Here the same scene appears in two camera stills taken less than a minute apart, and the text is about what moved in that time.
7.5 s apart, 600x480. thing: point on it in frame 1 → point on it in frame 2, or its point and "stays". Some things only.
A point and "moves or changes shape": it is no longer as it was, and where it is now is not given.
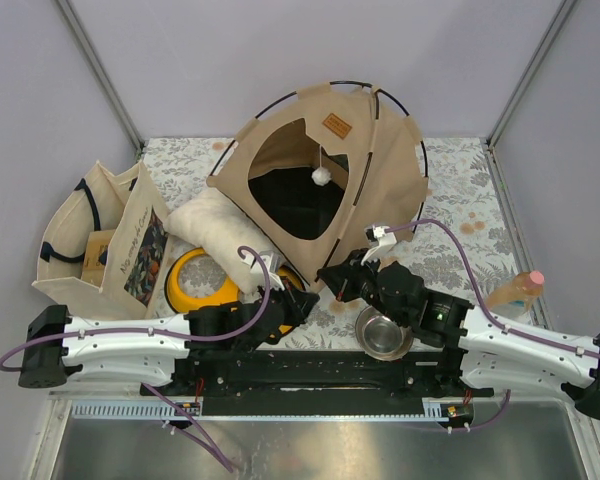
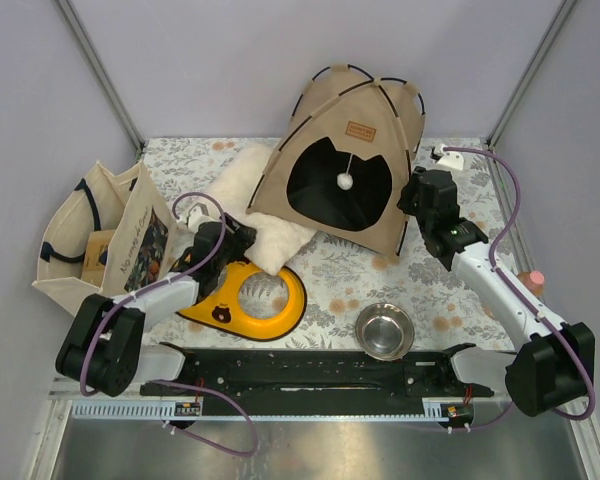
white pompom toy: (321, 176) → (344, 181)
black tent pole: (378, 109) → (369, 82)
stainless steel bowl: (381, 336) stays
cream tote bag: (137, 252) stays
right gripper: (342, 277) → (404, 202)
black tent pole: (365, 84) → (361, 72)
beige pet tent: (320, 171) moves or changes shape
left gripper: (299, 304) → (242, 238)
